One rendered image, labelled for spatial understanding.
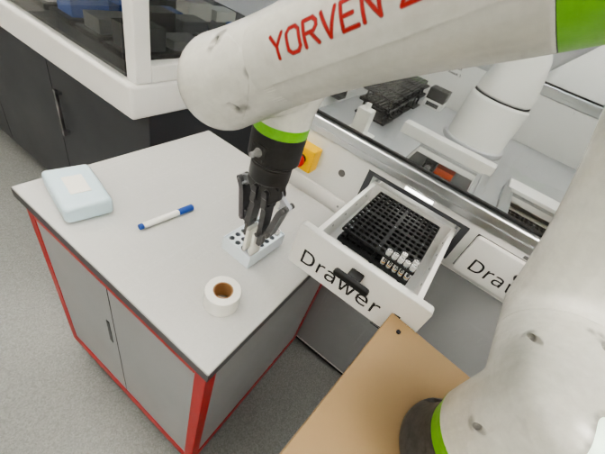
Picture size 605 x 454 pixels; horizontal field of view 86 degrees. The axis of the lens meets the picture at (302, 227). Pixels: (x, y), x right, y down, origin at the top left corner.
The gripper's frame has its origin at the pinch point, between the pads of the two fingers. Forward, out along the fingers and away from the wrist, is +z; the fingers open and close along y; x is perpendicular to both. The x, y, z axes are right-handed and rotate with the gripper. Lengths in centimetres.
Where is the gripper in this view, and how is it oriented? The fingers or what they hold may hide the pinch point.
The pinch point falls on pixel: (253, 239)
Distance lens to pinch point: 70.2
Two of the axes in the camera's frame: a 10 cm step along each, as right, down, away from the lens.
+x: 5.8, -4.1, 7.0
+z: -2.7, 7.2, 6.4
